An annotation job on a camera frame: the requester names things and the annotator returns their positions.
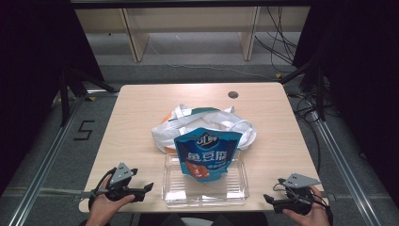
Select person's dark clothing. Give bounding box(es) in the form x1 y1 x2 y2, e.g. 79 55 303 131
78 211 268 226

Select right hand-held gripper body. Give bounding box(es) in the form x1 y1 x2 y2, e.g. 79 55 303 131
272 172 322 217

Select wooden bench frame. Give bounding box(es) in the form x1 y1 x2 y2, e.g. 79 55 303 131
74 6 311 63

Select white patterned tote bag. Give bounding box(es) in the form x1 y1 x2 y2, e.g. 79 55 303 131
151 104 258 154

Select person's left hand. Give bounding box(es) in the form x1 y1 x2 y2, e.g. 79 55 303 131
88 173 136 226

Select black hanging cables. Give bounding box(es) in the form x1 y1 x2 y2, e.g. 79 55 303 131
253 6 299 74

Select person's right hand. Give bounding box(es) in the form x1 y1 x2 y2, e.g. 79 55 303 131
281 185 331 226

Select aluminium floor rail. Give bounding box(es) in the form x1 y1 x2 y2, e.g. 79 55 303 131
7 89 120 226
309 109 384 226

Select black floor cables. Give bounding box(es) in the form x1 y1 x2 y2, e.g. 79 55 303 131
287 89 324 177

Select black metal stand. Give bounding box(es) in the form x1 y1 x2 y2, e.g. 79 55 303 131
278 57 327 122
58 66 120 127

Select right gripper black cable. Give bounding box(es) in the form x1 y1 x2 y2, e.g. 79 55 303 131
277 178 334 226

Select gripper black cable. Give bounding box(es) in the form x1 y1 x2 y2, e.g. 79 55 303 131
277 178 334 226
88 167 118 212

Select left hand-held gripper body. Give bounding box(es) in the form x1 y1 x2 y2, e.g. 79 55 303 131
104 162 139 202

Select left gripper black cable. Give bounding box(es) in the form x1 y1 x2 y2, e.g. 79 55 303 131
88 167 118 212

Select blue snack packet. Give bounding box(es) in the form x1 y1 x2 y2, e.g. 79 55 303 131
173 126 244 184

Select black curtain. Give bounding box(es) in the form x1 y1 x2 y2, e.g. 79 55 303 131
291 0 399 202
0 0 106 196

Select clear plastic tray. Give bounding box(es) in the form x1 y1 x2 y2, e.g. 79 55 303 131
161 150 251 208

